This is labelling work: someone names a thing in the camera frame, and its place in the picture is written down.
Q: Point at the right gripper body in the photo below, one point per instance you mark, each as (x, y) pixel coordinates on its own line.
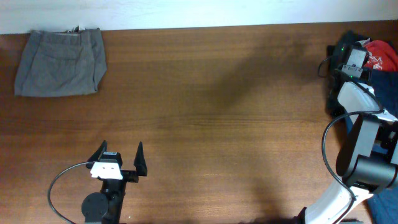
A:
(362, 73)

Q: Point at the folded grey shorts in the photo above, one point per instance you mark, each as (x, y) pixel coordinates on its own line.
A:
(56, 64)

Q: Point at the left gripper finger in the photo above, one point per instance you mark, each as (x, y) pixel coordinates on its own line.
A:
(140, 162)
(95, 157)

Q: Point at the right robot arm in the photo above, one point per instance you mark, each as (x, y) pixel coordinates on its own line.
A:
(367, 161)

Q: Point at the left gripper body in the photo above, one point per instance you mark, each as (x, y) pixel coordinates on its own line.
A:
(128, 175)

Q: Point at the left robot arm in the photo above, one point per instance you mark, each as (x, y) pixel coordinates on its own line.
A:
(105, 206)

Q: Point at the red printed t-shirt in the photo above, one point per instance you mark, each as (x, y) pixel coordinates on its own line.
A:
(381, 56)

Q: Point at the navy blue shorts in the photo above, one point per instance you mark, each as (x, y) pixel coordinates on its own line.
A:
(383, 206)

